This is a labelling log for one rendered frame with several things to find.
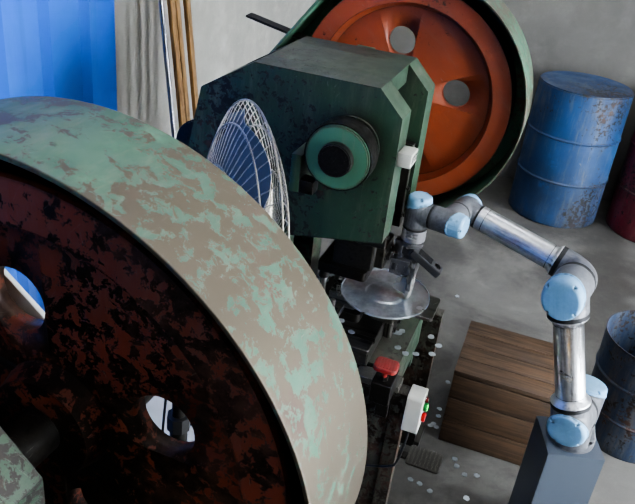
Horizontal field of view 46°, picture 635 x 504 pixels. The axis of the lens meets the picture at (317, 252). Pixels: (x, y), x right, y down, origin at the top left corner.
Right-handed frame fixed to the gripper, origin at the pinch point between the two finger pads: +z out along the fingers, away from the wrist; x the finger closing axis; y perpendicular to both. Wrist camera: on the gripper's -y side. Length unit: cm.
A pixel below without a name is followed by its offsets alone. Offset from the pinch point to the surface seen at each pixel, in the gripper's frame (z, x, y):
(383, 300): 0.8, 5.5, 6.8
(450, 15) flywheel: -82, -33, 9
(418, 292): 1.1, -5.6, -2.0
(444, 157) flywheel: -35, -37, 3
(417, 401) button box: 17.6, 27.6, -12.8
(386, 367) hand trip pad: 3.7, 34.7, -3.0
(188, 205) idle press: -90, 141, 3
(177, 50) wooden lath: -46, -57, 118
